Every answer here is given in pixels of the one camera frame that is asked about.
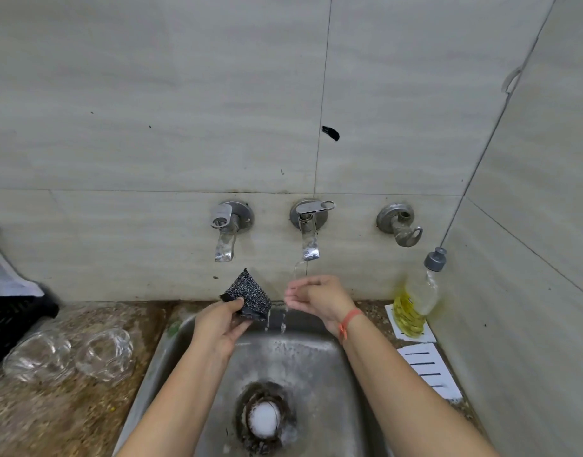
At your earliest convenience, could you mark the person's left hand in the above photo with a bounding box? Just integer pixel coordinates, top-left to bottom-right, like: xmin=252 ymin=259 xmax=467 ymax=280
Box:
xmin=192 ymin=297 xmax=254 ymax=360

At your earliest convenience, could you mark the chrome wall tap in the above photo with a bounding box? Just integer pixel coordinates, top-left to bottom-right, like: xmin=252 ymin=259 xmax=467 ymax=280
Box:
xmin=211 ymin=200 xmax=255 ymax=263
xmin=289 ymin=199 xmax=337 ymax=262

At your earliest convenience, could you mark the person's right hand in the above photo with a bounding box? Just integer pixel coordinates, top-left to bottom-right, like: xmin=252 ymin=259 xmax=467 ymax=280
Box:
xmin=284 ymin=274 xmax=362 ymax=340

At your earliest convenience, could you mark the grey wall valve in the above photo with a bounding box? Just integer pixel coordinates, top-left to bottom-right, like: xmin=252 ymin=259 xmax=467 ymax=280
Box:
xmin=376 ymin=202 xmax=423 ymax=248

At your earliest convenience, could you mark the black dish rack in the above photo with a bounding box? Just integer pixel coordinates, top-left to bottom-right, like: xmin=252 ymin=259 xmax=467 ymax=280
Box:
xmin=0 ymin=213 xmax=60 ymax=376

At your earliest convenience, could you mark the stainless steel sink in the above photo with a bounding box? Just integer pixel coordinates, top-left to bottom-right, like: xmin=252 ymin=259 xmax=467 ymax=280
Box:
xmin=112 ymin=307 xmax=392 ymax=457

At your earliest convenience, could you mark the clear glass cup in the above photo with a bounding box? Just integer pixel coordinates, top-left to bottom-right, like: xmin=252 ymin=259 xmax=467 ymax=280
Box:
xmin=74 ymin=326 xmax=134 ymax=385
xmin=3 ymin=329 xmax=76 ymax=384

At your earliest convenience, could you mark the person's right forearm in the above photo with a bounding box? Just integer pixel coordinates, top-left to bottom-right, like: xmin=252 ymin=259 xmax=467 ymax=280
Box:
xmin=341 ymin=318 xmax=500 ymax=457

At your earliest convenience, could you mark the person's left forearm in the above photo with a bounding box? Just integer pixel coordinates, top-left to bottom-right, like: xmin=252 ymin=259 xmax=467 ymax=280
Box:
xmin=115 ymin=345 xmax=235 ymax=457

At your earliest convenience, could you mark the metal sink drain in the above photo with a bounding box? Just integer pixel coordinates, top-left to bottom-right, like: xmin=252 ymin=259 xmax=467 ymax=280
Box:
xmin=234 ymin=381 xmax=298 ymax=455

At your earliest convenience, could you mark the white drip tray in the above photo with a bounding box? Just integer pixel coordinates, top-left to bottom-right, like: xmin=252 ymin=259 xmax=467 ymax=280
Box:
xmin=0 ymin=223 xmax=44 ymax=298

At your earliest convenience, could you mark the yellow dish soap bottle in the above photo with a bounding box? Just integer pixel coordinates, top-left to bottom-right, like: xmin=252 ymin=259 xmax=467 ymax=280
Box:
xmin=392 ymin=247 xmax=448 ymax=338

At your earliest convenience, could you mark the orange wrist thread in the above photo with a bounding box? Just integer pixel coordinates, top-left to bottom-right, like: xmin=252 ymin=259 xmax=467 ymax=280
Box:
xmin=338 ymin=308 xmax=364 ymax=342

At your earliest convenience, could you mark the dark speckled sponge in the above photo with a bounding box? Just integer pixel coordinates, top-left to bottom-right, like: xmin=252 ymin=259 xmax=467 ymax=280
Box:
xmin=218 ymin=268 xmax=273 ymax=323

